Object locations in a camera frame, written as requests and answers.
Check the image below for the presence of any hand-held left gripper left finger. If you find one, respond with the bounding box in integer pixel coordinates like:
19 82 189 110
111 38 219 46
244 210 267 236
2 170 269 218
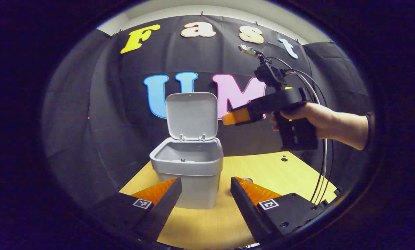
93 177 183 242

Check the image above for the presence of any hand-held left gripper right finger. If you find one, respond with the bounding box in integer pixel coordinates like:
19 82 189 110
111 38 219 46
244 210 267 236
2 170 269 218
230 176 327 243

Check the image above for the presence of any white desktop garbage bin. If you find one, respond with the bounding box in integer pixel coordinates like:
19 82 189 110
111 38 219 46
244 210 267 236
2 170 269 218
149 92 224 210

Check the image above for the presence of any wooden desktop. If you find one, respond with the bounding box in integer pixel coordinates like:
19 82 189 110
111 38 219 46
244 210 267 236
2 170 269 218
119 151 338 250

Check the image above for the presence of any black backdrop cloth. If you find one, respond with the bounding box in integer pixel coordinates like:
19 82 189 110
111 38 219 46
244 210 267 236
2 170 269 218
42 15 374 209

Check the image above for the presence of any white cable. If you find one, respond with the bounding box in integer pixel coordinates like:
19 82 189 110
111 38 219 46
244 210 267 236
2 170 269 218
287 71 328 203

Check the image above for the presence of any black cable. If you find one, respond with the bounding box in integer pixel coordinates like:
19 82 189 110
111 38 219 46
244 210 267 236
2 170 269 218
268 57 333 205

